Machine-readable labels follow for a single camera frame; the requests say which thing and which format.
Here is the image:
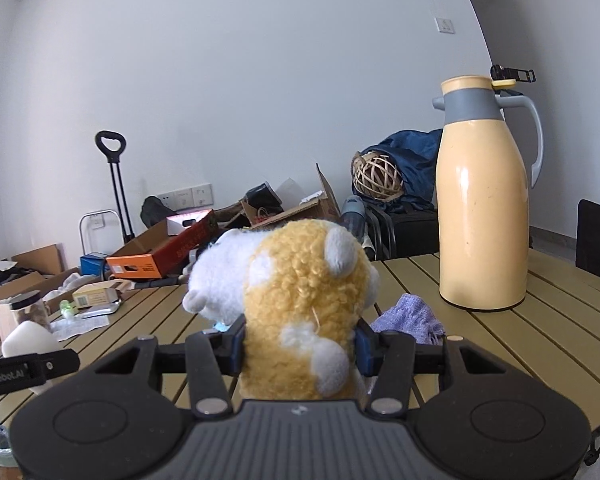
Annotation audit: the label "purple cloth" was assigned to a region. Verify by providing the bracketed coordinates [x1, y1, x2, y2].
[370, 293, 446, 346]

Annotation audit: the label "white and pink box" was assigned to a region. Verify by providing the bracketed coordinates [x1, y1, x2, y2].
[166, 209, 214, 237]

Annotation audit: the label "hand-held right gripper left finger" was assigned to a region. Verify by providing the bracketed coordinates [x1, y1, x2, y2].
[95, 314, 248, 417]

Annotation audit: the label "black bag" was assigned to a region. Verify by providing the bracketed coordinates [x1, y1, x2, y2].
[140, 195, 181, 229]

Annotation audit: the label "white paper sheet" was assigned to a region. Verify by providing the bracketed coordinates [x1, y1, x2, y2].
[50, 316, 112, 344]

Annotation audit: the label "yellow and white plush toy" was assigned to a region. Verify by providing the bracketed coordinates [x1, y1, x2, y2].
[182, 219, 381, 402]

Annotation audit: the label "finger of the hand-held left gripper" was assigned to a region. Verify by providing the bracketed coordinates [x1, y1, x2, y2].
[27, 348, 81, 385]

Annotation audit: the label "small blue box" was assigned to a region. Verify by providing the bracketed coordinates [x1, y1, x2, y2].
[80, 252, 109, 276]

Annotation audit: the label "yellow thermos jug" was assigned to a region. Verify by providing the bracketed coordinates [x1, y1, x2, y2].
[432, 75, 545, 310]

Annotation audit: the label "glass jar with black lid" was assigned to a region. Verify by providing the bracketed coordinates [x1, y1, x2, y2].
[9, 290, 51, 334]

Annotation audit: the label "open brown cardboard box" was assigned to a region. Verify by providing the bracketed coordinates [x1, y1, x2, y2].
[240, 162, 344, 231]

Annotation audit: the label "pale yellow carton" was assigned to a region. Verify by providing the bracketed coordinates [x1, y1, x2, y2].
[72, 287, 119, 310]

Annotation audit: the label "open flat cardboard boxes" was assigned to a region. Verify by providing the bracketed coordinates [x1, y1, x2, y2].
[0, 244, 81, 322]

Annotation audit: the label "black chair back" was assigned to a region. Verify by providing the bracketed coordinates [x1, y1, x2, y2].
[575, 199, 600, 286]

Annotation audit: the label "chrome wire frame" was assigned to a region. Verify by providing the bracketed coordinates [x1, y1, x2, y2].
[78, 209, 126, 261]

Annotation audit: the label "black hand trolley handle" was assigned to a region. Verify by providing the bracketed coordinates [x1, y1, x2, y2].
[94, 130, 136, 246]

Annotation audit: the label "wicker ball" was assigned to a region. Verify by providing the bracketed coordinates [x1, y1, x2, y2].
[351, 152, 405, 205]

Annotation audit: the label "orange box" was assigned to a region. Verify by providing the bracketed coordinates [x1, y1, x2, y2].
[105, 209, 219, 281]

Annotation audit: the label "metal tray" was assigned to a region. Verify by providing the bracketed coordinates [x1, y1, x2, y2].
[60, 282, 124, 319]

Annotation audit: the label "black clamp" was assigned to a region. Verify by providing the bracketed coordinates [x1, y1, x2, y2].
[490, 64, 537, 85]

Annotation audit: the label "grey hair dryer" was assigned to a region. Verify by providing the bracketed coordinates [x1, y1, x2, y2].
[340, 196, 376, 251]

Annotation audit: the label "dark blue cloth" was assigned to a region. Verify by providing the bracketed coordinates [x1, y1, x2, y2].
[360, 129, 446, 212]

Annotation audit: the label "white foam lump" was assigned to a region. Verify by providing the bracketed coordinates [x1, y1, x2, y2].
[0, 321, 64, 396]

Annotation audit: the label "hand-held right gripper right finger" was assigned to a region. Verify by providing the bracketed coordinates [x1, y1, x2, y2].
[355, 322, 504, 414]

